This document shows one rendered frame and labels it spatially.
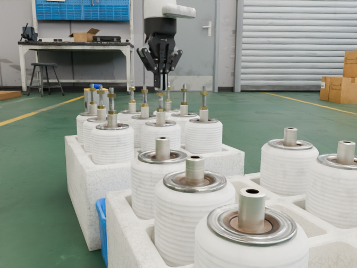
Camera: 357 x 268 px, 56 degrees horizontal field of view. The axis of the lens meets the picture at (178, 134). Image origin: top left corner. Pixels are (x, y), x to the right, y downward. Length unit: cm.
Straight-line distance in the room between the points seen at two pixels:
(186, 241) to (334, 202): 22
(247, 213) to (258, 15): 575
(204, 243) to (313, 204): 27
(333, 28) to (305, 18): 52
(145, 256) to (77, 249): 41
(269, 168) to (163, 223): 27
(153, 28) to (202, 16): 512
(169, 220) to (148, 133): 42
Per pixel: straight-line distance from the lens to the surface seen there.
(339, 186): 50
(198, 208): 36
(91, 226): 75
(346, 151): 52
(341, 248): 47
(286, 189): 59
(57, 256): 78
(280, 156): 58
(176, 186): 37
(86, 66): 595
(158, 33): 77
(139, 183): 48
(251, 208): 28
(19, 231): 91
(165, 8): 73
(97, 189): 72
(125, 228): 45
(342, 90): 427
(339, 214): 51
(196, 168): 38
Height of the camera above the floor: 38
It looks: 11 degrees down
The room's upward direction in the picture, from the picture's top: straight up
